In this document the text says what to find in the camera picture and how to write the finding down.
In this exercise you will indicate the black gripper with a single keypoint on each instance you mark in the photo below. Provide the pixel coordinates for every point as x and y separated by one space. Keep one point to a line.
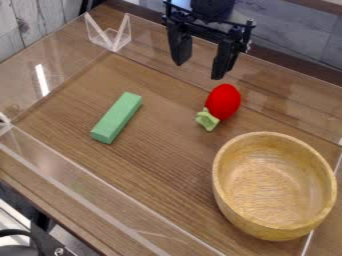
210 19

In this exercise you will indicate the red plush strawberry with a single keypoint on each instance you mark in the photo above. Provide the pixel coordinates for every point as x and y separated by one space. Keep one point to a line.
221 106

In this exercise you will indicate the green rectangular block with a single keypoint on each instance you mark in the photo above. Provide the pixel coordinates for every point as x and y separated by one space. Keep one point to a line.
116 117

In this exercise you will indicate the wooden bowl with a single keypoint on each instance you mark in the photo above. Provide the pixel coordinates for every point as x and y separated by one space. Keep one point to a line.
274 185

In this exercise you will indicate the clear acrylic enclosure wall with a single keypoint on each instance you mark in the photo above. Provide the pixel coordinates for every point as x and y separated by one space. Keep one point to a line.
136 197

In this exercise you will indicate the black metal frame bracket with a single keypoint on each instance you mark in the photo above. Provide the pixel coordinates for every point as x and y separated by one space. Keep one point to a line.
50 245

